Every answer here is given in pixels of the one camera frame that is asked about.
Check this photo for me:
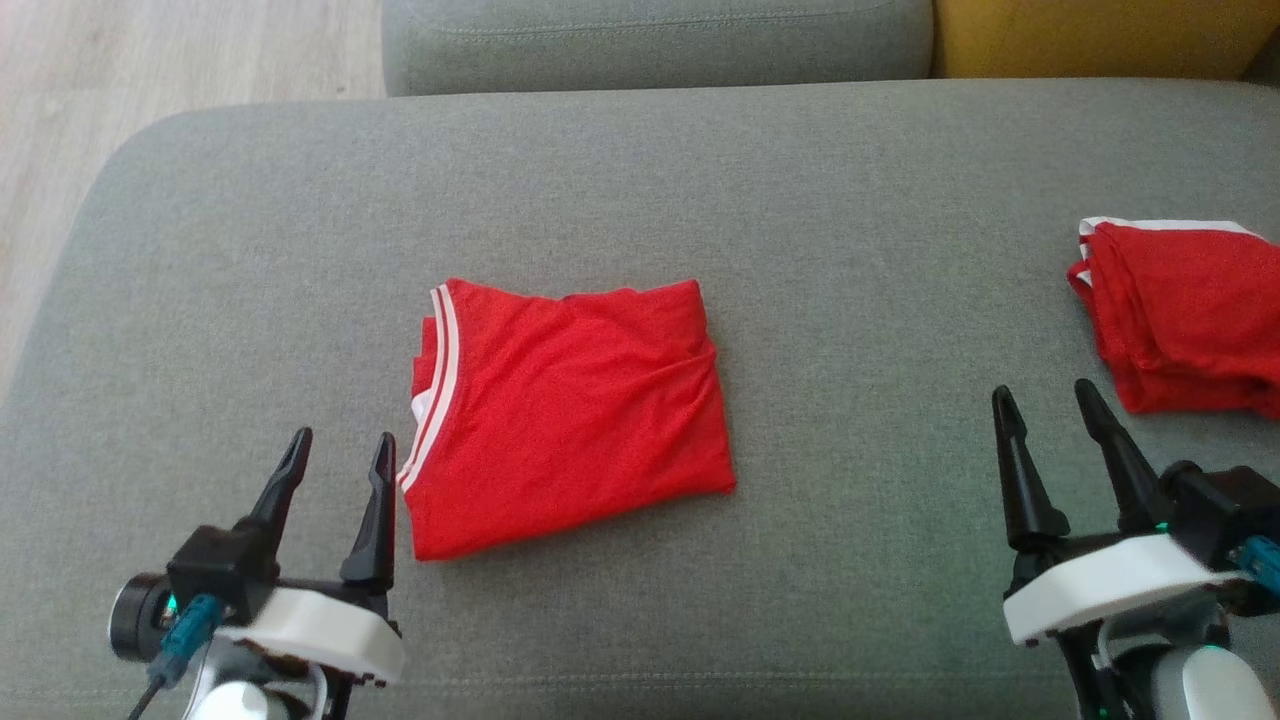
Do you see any teal right camera connector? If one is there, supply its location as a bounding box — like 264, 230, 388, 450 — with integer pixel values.
1235, 535, 1280, 596

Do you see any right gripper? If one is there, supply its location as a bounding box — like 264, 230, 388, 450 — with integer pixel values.
992, 379, 1246, 647

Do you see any yellow sofa backrest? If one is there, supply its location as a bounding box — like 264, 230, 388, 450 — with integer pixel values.
932, 0, 1280, 81

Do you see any teal left camera connector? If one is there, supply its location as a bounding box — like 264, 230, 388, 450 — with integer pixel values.
155, 595, 221, 689

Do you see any teal camera connector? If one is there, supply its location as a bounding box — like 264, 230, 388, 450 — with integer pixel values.
1235, 535, 1280, 596
155, 595, 221, 689

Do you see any large grey sofa chaise cushion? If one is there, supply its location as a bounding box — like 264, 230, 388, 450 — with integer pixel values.
0, 78, 1280, 720

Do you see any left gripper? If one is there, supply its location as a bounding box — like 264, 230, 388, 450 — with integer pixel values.
213, 427, 407, 686

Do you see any red garment with white trim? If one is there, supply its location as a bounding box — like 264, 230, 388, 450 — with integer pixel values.
1066, 217, 1280, 419
397, 278, 738, 563

